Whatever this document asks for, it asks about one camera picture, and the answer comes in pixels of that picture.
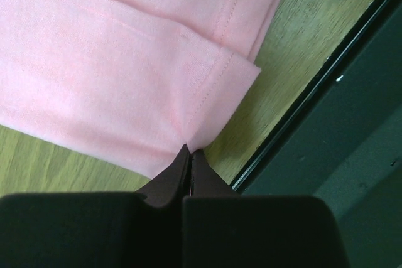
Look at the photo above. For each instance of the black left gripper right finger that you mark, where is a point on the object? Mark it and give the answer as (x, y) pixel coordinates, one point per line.
(223, 229)

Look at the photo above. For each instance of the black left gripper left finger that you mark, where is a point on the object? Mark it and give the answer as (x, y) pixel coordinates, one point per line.
(139, 228)

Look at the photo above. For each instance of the light pink t shirt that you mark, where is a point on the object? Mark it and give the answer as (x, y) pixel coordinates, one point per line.
(128, 81)

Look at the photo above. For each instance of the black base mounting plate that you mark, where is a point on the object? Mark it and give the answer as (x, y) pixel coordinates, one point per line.
(341, 140)

